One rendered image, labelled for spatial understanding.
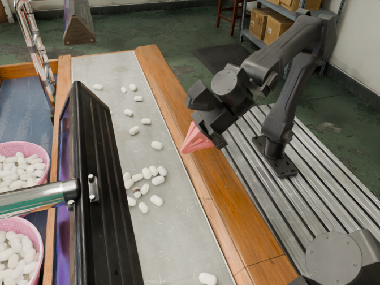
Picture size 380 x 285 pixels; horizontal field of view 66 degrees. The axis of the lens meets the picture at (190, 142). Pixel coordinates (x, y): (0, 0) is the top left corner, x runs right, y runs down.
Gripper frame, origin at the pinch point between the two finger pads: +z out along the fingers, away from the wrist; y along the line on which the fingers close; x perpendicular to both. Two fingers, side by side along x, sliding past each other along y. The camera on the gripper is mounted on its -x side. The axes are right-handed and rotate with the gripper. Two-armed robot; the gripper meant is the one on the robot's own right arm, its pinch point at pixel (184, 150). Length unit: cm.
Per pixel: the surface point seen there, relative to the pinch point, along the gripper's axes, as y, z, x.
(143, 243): 13.9, 18.3, 0.5
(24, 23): -50, 15, -36
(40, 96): -74, 44, -13
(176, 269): 21.9, 14.3, 3.9
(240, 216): 15.5, -0.4, 12.7
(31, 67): -96, 45, -19
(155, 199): 4.1, 13.2, 2.2
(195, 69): -216, -5, 114
